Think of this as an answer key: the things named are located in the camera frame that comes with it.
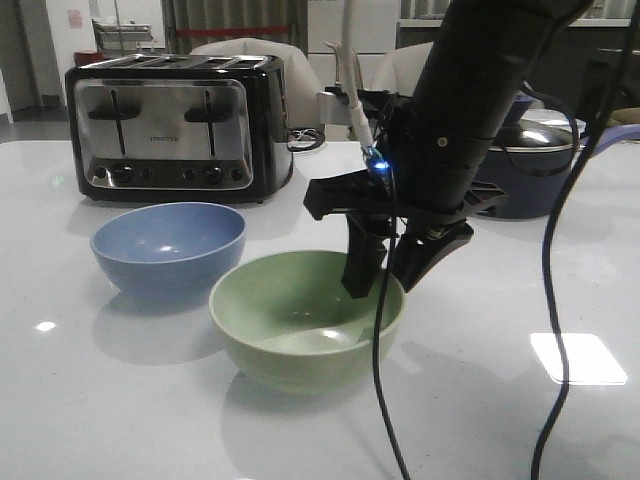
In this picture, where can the beige armchair left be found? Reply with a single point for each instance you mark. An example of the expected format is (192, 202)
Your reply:
(301, 82)

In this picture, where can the beige armchair right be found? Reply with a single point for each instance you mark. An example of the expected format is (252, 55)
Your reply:
(400, 70)

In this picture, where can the glass pot lid blue knob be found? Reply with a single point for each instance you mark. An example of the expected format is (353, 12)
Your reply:
(534, 124)

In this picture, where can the metal rack cart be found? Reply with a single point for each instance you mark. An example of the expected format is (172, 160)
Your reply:
(123, 37)

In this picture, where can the cream plastic chair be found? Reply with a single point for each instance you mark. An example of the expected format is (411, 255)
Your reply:
(336, 49)

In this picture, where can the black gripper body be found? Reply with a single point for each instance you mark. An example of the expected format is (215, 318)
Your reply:
(431, 199)

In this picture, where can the blue bowl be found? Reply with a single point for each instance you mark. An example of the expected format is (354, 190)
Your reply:
(170, 251)

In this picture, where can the red bin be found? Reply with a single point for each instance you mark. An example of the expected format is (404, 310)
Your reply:
(86, 57)

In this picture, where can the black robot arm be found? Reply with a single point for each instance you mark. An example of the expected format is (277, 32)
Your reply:
(480, 58)

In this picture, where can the green bowl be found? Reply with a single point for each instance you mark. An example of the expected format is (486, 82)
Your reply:
(288, 323)

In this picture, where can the beige armchair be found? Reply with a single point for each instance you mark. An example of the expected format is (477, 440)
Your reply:
(400, 70)
(301, 82)

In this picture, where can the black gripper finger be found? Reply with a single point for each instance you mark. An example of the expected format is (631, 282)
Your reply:
(423, 246)
(365, 252)

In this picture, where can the black and chrome toaster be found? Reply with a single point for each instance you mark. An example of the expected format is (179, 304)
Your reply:
(166, 128)

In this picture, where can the dark blue saucepan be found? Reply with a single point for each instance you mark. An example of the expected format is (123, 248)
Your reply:
(531, 181)

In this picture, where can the white cabinet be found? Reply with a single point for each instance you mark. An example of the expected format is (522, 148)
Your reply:
(374, 35)

